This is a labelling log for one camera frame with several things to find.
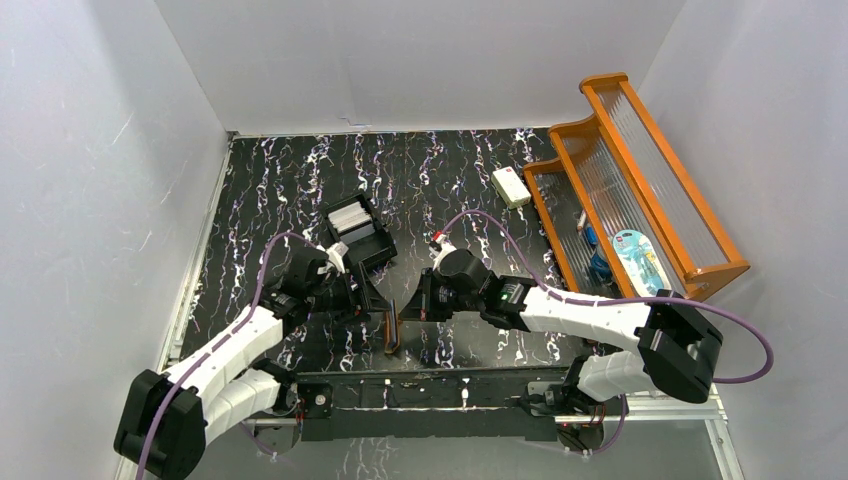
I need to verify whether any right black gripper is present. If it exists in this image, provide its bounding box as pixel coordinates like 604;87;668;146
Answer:
399;268;483;323

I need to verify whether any orange leather card holder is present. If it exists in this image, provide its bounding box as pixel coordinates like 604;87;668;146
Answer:
384;300;402;355

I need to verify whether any black card tray box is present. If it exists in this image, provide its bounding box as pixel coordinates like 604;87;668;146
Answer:
320;192;397;271

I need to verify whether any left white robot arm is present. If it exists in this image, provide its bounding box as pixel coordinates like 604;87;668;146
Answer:
113;242;397;479

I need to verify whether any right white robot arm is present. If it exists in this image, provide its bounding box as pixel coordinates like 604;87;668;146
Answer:
399;249;723;414

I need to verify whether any stack of white cards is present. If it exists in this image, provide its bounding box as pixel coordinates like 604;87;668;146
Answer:
328;201;371;234

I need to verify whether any white rectangular box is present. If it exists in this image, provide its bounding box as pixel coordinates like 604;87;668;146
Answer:
491;167;532;209

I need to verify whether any blue item on shelf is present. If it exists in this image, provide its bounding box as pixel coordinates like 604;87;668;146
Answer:
583;225;613;283

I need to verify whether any blue blister pack item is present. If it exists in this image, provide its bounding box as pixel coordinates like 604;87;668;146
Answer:
611;229;672;296

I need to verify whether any orange wooden shelf rack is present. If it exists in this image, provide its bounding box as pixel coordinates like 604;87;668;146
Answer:
523;72;750;301

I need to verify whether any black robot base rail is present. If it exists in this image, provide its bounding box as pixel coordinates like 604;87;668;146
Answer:
296;366;597;441

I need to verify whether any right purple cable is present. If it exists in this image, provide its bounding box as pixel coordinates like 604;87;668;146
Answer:
433;209;775;386

